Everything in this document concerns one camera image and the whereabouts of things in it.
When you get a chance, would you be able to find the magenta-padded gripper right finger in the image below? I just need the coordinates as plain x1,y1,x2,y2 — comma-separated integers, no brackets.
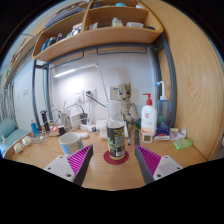
133,144,183,185

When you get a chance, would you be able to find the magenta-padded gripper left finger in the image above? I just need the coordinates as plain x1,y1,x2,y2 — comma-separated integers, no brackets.
43,144,95,187

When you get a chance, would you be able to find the clear bottle with dark label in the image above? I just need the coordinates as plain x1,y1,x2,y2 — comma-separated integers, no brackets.
105,100,127,161

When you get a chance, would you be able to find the white mug with blue print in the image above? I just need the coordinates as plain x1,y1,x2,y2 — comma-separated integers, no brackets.
58,132,84,156

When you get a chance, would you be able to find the green packet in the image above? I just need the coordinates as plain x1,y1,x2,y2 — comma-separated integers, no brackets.
173,138,194,150

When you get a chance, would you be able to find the blue box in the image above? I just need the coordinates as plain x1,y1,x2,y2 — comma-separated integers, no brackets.
154,124,171,141

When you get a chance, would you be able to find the pink white packet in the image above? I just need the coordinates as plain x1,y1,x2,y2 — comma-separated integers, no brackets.
169,127,187,141

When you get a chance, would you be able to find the small white desk thermometer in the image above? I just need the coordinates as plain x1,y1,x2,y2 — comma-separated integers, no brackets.
141,132,154,144

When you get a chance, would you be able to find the white earbud case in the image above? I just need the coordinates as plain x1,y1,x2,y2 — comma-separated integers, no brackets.
75,131,90,140

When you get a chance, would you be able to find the small white roll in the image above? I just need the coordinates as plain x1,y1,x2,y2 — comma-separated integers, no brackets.
13,142,25,154
21,135,33,147

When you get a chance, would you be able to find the dark ruler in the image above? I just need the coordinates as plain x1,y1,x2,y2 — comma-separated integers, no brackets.
133,129,141,146

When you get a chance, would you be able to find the small blue tube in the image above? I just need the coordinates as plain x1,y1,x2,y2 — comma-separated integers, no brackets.
29,117,40,137

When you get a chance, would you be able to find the black cylindrical device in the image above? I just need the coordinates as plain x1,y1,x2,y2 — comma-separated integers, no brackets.
39,109,51,133

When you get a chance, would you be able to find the white power strip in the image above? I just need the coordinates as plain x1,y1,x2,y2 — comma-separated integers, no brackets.
79,123,98,132

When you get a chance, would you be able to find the white lotion bottle red pump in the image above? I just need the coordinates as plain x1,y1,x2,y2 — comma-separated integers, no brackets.
140,93,158,136

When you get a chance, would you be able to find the white charger block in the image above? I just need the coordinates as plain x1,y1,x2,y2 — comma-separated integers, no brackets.
69,111,83,127

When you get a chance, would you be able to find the blue bottle with bent nozzle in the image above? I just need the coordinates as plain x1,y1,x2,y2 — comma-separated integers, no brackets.
155,80,171,128

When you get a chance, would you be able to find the light blue bed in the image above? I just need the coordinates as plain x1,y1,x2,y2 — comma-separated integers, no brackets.
0,118,31,158

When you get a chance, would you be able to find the brown tree creature figurine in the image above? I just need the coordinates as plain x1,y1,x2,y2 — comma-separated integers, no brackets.
117,82,138,124

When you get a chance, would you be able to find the wooden shelf unit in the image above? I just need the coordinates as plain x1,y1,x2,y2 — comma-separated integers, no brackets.
32,0,164,63

